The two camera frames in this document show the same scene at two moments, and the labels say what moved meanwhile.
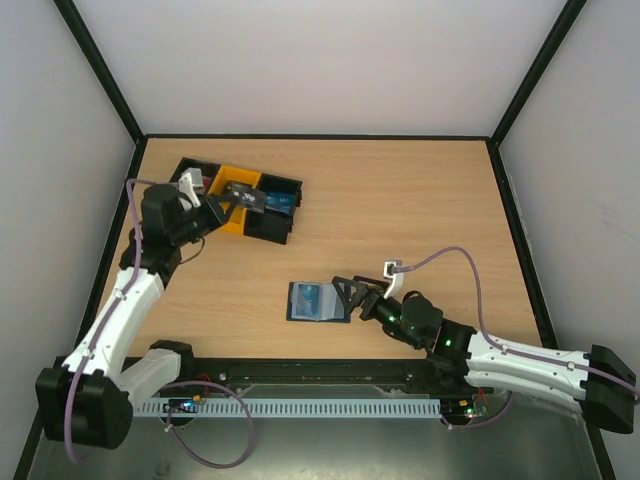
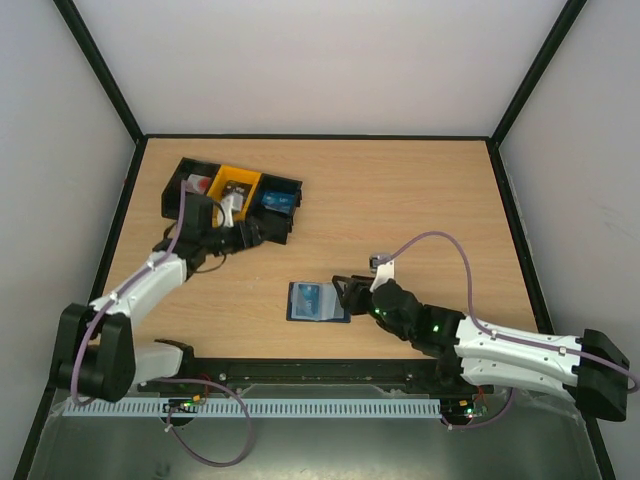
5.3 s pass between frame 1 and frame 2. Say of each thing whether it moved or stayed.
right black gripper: stayed
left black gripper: moved
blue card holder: stayed
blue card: stayed
